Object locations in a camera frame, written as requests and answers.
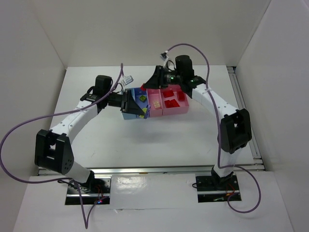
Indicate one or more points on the small pink container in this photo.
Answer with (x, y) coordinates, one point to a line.
(155, 102)

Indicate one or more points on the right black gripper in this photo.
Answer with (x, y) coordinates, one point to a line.
(161, 78)

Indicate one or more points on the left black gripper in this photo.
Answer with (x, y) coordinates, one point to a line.
(124, 101)

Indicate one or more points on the large pink container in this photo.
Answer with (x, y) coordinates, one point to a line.
(184, 105)

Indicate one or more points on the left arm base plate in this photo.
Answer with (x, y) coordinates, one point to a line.
(98, 193)

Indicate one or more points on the light blue container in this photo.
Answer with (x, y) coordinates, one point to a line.
(128, 116)

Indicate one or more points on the green white lego piece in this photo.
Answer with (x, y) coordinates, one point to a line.
(142, 98)

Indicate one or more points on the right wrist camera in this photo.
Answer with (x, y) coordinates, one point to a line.
(164, 57)

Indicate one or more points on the dark blue container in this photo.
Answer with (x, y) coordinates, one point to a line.
(136, 92)

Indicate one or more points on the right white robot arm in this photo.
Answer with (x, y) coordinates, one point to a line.
(234, 125)

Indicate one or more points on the red flower lego piece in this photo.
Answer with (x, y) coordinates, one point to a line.
(171, 103)

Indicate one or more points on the aluminium rail front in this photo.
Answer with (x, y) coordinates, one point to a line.
(177, 169)

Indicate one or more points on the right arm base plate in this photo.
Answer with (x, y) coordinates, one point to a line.
(207, 192)

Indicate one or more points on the red lego plate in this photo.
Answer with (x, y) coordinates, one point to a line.
(180, 96)

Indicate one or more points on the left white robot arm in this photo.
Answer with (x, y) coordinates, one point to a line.
(53, 149)

